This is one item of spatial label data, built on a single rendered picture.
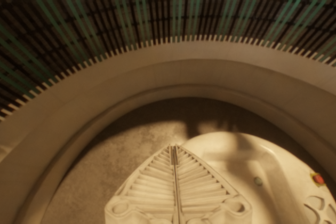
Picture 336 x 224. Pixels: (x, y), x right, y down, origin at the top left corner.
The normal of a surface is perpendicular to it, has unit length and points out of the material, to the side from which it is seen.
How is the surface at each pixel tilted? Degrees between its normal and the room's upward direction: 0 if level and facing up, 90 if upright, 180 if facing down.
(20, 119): 90
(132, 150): 0
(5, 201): 90
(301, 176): 0
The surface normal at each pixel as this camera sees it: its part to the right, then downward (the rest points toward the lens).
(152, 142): -0.02, -0.51
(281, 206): -0.96, -0.13
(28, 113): 0.85, 0.44
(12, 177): 0.97, 0.20
